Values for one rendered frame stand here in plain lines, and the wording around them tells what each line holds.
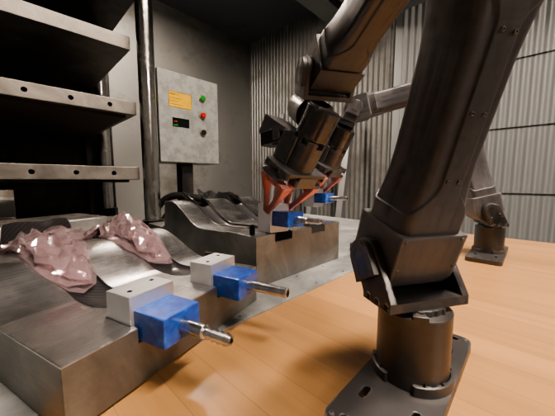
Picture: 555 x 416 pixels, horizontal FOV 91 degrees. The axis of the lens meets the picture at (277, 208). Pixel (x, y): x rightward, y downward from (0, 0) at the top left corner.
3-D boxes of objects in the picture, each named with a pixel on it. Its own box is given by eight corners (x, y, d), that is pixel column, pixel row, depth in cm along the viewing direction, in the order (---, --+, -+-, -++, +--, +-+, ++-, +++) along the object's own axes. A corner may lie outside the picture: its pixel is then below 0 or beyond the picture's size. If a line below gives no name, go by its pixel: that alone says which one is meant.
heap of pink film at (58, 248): (184, 259, 45) (182, 211, 44) (56, 302, 29) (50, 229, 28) (94, 242, 57) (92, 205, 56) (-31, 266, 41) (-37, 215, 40)
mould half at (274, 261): (338, 258, 66) (339, 202, 64) (256, 288, 47) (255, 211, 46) (221, 230, 101) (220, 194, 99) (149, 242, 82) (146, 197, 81)
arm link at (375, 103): (341, 96, 69) (476, 56, 62) (340, 106, 78) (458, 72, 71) (351, 144, 69) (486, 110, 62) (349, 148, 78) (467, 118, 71)
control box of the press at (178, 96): (226, 360, 149) (220, 82, 134) (173, 390, 128) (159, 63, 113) (206, 343, 165) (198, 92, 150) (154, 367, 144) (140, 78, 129)
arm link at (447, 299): (349, 234, 27) (386, 248, 22) (423, 229, 29) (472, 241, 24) (348, 295, 28) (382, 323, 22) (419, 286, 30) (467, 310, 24)
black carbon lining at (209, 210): (303, 229, 65) (303, 190, 64) (251, 240, 54) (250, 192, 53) (221, 216, 89) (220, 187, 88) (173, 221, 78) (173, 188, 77)
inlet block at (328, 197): (351, 207, 76) (351, 188, 76) (342, 209, 73) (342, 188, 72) (314, 205, 85) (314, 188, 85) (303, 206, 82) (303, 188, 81)
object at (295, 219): (329, 236, 47) (329, 205, 47) (311, 238, 43) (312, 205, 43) (276, 229, 56) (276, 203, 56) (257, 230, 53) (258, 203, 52)
